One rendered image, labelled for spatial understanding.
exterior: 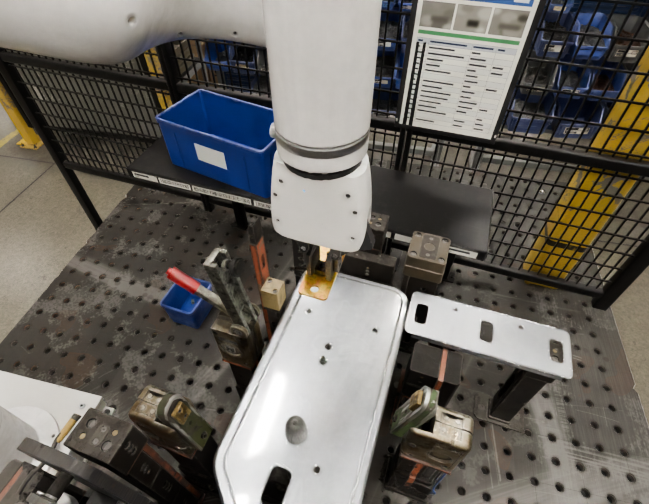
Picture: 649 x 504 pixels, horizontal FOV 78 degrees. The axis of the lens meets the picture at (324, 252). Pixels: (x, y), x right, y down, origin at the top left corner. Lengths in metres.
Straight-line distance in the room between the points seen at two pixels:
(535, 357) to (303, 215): 0.54
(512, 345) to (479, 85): 0.51
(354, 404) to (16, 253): 2.35
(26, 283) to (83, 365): 1.41
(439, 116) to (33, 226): 2.45
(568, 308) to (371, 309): 0.70
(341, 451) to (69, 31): 0.59
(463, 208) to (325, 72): 0.71
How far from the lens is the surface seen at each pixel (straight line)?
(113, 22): 0.29
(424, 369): 0.76
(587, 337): 1.29
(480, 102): 0.94
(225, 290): 0.61
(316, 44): 0.30
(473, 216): 0.96
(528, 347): 0.82
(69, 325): 1.31
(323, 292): 0.48
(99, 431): 0.62
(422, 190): 1.00
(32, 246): 2.77
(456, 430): 0.66
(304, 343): 0.74
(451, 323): 0.79
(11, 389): 1.15
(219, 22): 0.40
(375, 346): 0.74
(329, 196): 0.38
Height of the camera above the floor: 1.64
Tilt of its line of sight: 48 degrees down
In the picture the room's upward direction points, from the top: straight up
